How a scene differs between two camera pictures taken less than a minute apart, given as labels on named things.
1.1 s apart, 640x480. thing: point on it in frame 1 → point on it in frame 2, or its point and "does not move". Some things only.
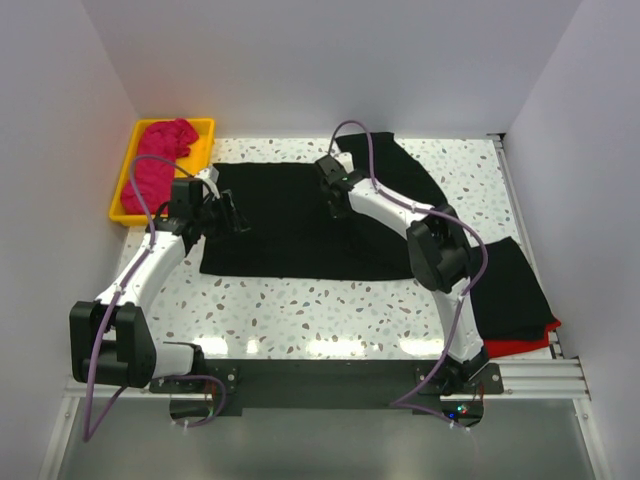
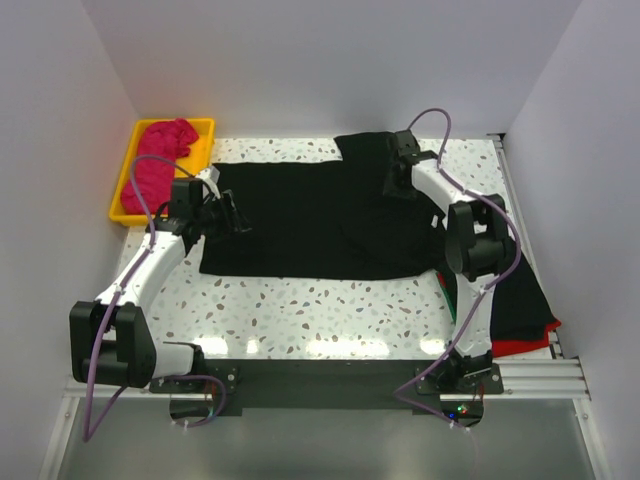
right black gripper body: x=338 y=201 → x=396 y=178
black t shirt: x=287 y=230 does not move
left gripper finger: x=239 y=222 does not move
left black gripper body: x=225 y=212 does not move
